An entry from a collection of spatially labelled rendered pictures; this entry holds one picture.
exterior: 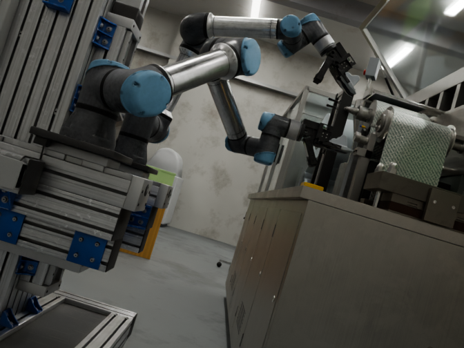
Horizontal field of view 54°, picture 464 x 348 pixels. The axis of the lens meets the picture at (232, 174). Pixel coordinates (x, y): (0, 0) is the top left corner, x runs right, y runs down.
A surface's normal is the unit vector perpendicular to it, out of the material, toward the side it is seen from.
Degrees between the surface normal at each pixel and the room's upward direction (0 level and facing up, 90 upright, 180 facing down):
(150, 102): 95
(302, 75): 90
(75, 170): 90
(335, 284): 90
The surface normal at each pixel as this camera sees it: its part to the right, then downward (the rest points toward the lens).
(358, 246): 0.04, -0.06
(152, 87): 0.68, 0.25
